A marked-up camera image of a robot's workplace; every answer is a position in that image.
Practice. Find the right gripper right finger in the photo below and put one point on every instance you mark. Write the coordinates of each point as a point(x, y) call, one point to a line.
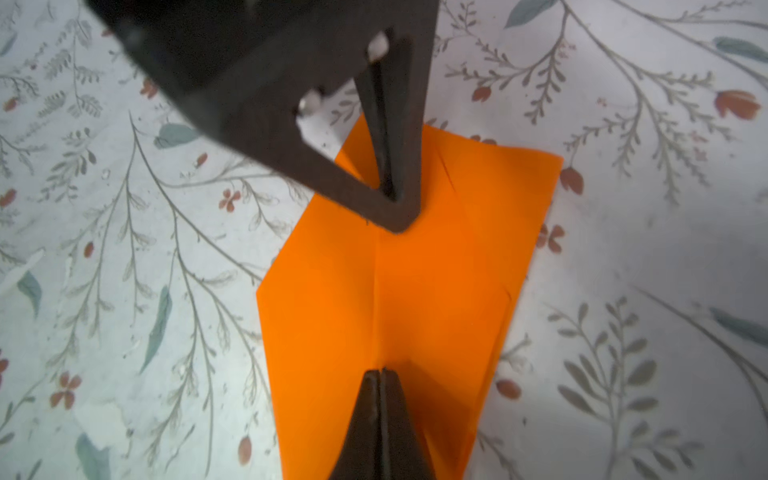
point(401, 453)

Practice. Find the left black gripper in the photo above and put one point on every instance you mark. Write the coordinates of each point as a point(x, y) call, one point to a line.
point(330, 94)

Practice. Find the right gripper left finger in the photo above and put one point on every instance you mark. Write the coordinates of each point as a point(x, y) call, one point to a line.
point(359, 457)

